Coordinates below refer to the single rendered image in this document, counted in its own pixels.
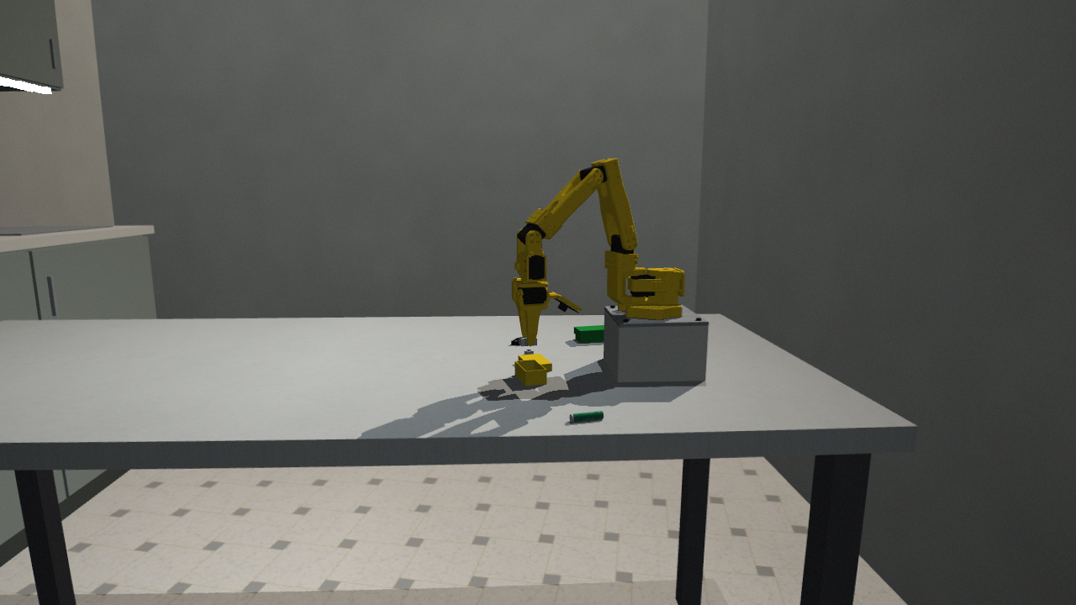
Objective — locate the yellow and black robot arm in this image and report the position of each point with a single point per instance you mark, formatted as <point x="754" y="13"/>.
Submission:
<point x="654" y="291"/>

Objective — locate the green aaa battery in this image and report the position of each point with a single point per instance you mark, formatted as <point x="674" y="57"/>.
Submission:
<point x="586" y="416"/>

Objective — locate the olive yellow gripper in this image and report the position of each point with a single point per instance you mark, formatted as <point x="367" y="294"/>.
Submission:
<point x="530" y="299"/>

